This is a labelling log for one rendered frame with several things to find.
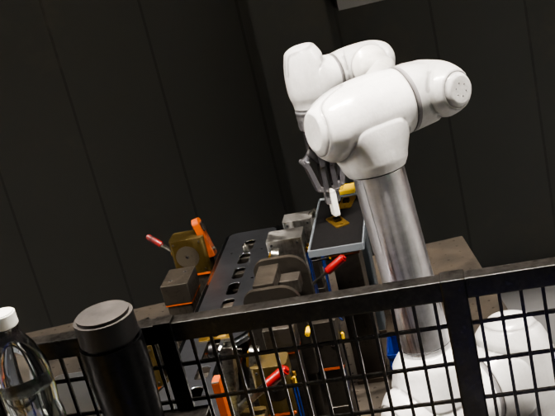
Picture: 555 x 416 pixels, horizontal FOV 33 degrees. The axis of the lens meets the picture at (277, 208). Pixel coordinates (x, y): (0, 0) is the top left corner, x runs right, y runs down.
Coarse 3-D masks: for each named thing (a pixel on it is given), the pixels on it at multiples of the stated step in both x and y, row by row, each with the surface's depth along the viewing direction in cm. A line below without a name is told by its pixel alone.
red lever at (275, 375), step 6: (282, 366) 183; (276, 372) 183; (288, 372) 183; (270, 378) 184; (276, 378) 183; (270, 384) 184; (276, 384) 184; (252, 396) 185; (258, 396) 185; (240, 402) 187; (246, 402) 186; (252, 402) 186; (240, 408) 187
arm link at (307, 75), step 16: (304, 48) 228; (288, 64) 229; (304, 64) 227; (320, 64) 229; (336, 64) 231; (288, 80) 230; (304, 80) 228; (320, 80) 229; (336, 80) 231; (304, 96) 229; (320, 96) 230
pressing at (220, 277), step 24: (240, 240) 294; (264, 240) 290; (216, 264) 281; (240, 264) 276; (216, 288) 264; (240, 288) 260; (240, 336) 232; (192, 360) 226; (168, 384) 218; (192, 384) 216; (168, 408) 208; (216, 408) 203
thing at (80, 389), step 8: (56, 376) 158; (72, 376) 158; (64, 384) 158; (72, 384) 158; (80, 384) 158; (64, 392) 159; (80, 392) 159; (88, 392) 158; (64, 400) 160; (72, 400) 159; (80, 400) 159; (88, 400) 159; (96, 400) 159; (64, 408) 160; (72, 408) 160; (80, 408) 160; (88, 408) 160
